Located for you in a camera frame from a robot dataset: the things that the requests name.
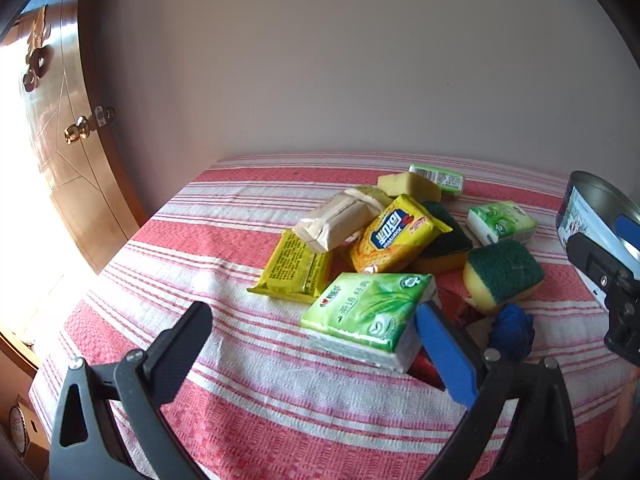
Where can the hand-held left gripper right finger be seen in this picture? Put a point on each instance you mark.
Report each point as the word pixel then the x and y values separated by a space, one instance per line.
pixel 445 350

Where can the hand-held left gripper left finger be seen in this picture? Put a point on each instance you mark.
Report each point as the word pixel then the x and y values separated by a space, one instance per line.
pixel 180 345

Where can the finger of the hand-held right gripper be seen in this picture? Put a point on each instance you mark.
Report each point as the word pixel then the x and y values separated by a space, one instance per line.
pixel 629 232
pixel 592 262

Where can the red snack packet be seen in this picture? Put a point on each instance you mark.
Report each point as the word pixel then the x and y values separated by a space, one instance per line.
pixel 452 307

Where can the round metal tin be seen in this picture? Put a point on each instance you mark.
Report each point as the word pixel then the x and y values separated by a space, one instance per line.
pixel 590 195

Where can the blue cloth ball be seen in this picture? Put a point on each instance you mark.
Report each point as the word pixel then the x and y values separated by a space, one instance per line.
pixel 510 330

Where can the green and yellow sponge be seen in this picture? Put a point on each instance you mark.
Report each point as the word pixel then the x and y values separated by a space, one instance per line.
pixel 450 247
pixel 500 270

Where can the orange cracker packet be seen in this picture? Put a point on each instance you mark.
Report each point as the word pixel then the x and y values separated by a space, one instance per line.
pixel 390 235

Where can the yellow snack packet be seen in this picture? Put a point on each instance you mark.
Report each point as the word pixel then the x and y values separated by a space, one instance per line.
pixel 290 265

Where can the plain yellow sponge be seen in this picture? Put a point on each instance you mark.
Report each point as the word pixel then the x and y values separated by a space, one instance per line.
pixel 410 185

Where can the beige snack packet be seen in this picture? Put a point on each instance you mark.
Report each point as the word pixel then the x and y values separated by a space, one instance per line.
pixel 335 220

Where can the small green tissue pack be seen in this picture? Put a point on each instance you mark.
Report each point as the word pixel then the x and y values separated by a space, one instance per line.
pixel 440 177

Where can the red white striped tablecloth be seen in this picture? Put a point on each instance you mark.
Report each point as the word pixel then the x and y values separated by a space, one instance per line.
pixel 250 220

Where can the cardboard box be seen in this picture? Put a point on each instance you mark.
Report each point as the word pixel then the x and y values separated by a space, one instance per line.
pixel 20 425

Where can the brown wooden door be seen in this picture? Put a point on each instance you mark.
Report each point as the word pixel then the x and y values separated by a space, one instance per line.
pixel 65 185

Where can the brass door knob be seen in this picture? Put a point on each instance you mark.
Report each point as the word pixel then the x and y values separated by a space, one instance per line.
pixel 75 132

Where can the wooden door ornament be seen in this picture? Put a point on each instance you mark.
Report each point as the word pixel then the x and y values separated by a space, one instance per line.
pixel 37 60

